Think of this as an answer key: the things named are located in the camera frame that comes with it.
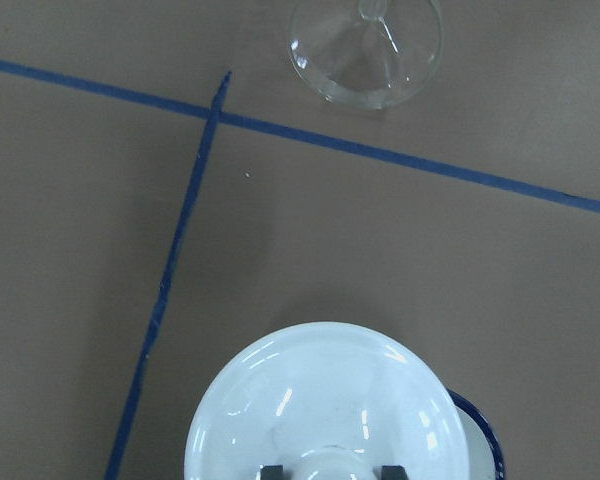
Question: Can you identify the clear glass funnel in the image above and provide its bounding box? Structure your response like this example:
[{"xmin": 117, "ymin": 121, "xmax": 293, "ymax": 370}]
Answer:
[{"xmin": 288, "ymin": 0, "xmax": 444, "ymax": 110}]

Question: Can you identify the white ceramic lid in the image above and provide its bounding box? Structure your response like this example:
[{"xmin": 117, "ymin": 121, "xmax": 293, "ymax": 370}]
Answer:
[{"xmin": 184, "ymin": 322, "xmax": 470, "ymax": 479}]

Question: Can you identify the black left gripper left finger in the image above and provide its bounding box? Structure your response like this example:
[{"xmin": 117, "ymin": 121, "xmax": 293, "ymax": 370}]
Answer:
[{"xmin": 260, "ymin": 465, "xmax": 284, "ymax": 480}]

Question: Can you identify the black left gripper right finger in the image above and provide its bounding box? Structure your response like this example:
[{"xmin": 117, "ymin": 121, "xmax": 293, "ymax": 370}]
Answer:
[{"xmin": 381, "ymin": 465, "xmax": 406, "ymax": 480}]

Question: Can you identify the white enamel cup blue rim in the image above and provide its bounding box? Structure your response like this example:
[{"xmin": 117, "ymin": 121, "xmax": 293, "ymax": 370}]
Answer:
[{"xmin": 448, "ymin": 389, "xmax": 506, "ymax": 480}]

